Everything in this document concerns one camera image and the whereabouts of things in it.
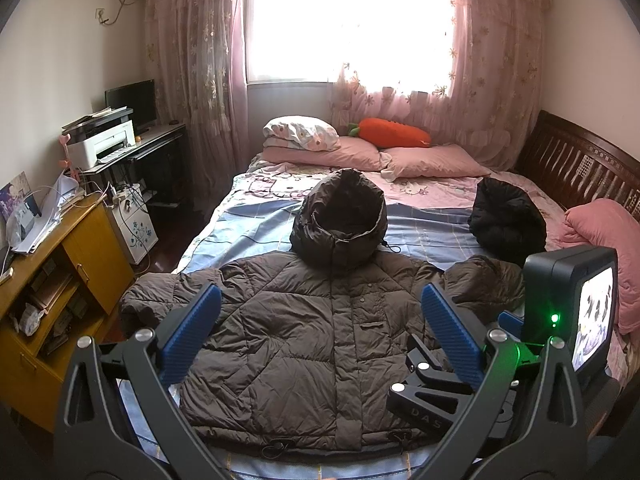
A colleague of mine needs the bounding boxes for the brown hooded puffer jacket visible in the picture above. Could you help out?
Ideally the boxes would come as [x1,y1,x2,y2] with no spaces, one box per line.
[120,169,524,457]

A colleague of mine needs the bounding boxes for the black folded jacket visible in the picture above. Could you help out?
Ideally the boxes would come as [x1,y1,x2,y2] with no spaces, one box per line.
[469,177,547,266]

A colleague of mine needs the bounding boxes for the white floral small appliance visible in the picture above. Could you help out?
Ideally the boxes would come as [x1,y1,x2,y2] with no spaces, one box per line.
[107,183,158,266]

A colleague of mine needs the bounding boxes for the pink folded quilt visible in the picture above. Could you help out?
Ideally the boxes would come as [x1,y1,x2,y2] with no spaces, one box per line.
[554,197,640,336]

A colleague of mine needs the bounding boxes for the yellow wooden cabinet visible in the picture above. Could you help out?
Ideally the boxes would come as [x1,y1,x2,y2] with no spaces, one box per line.
[1,196,134,432]

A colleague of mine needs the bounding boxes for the dark wooden headboard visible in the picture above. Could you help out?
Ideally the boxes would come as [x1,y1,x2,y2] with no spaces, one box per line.
[515,110,640,219]

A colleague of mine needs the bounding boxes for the pink pillow right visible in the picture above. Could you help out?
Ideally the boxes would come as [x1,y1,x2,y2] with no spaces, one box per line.
[381,144,491,181]

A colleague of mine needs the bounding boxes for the pink pillow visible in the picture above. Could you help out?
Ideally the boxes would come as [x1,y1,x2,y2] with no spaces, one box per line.
[381,144,491,181]
[262,136,392,171]

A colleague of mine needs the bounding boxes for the pink cartoon bed sheet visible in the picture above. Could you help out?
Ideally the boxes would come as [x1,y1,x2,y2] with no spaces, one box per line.
[232,156,564,247]

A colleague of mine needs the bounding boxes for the black computer desk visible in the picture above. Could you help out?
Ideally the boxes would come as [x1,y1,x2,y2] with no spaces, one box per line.
[79,122,191,208]

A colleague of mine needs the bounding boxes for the white printer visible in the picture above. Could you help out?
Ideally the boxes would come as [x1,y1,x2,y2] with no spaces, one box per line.
[58,106,136,170]

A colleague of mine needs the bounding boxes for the orange carrot plush toy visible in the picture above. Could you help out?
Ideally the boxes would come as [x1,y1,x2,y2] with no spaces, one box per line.
[347,118,431,150]

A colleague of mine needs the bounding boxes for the pink pillow left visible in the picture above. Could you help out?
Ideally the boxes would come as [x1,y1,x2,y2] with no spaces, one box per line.
[262,136,392,171]

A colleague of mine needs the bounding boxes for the white floral pillow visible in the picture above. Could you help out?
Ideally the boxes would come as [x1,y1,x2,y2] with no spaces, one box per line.
[262,116,341,152]

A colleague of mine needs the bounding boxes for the black computer monitor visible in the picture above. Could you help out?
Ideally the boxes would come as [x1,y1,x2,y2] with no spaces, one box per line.
[104,79,157,131]

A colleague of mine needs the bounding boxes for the pink lace curtain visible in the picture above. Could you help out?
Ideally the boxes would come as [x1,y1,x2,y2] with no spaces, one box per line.
[144,0,549,210]

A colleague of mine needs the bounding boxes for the black camera box with screen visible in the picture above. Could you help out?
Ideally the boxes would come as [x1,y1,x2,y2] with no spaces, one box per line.
[521,245,618,388]

